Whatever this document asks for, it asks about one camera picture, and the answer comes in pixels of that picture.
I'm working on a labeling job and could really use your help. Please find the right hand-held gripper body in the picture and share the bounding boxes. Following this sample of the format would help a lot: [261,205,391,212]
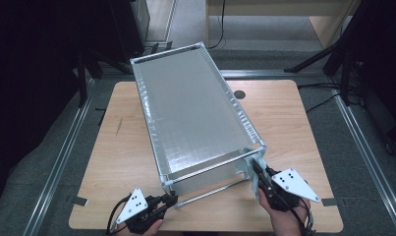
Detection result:
[259,167,322,212]

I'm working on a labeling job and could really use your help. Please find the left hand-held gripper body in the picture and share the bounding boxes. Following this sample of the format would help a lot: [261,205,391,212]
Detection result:
[115,187,169,235]

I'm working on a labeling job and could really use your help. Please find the metal rack with grey shelves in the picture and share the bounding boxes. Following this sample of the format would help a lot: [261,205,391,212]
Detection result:
[130,41,268,209]

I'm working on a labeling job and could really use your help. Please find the person's left hand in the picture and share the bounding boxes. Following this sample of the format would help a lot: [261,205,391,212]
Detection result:
[117,218,164,236]

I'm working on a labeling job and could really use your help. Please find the person's right hand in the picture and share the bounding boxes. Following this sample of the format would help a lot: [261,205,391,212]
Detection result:
[257,196,312,236]

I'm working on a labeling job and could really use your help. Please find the black tripod stand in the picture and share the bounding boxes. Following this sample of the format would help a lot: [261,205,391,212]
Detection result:
[283,0,376,107]

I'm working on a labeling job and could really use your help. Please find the black metal stand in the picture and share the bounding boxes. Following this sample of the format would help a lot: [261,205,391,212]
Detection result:
[75,48,140,108]

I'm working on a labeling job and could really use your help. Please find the light wooden desk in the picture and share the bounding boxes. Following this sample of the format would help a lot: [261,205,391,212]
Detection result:
[204,0,362,49]

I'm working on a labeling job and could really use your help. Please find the dark computer tower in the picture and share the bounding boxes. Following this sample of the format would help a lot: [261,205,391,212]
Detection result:
[108,0,151,63]

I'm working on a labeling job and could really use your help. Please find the left hand-held gripper cable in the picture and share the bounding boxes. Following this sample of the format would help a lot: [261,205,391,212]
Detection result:
[105,196,133,236]

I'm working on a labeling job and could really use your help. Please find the hand-held gripper cable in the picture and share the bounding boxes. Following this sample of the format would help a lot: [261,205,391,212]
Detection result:
[277,193,315,236]
[105,196,133,236]

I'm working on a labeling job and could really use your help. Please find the right hand-held gripper cable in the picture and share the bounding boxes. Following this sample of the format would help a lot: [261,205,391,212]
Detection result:
[277,193,315,236]

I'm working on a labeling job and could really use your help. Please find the aluminium floor rail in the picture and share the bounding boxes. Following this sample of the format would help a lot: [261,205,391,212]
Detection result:
[329,88,396,236]
[100,69,331,80]
[22,77,105,236]

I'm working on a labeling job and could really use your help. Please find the black floor cable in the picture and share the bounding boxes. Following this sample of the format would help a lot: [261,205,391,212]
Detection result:
[297,83,342,90]
[305,92,341,114]

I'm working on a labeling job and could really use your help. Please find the hanging black cable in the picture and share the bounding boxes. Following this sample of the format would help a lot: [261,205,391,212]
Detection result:
[207,0,227,50]

